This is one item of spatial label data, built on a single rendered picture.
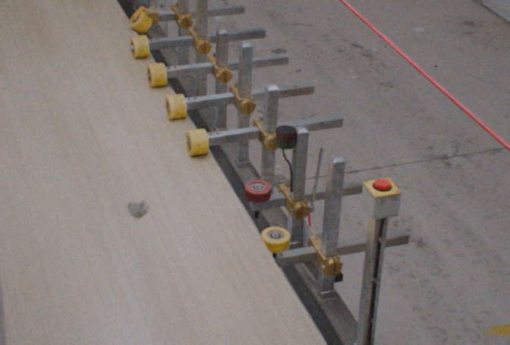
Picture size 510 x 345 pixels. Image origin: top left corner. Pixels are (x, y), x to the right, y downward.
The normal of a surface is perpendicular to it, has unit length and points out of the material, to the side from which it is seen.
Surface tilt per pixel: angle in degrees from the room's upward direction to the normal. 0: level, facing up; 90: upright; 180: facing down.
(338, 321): 0
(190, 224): 0
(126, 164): 0
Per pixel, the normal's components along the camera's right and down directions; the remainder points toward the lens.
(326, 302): 0.04, -0.87
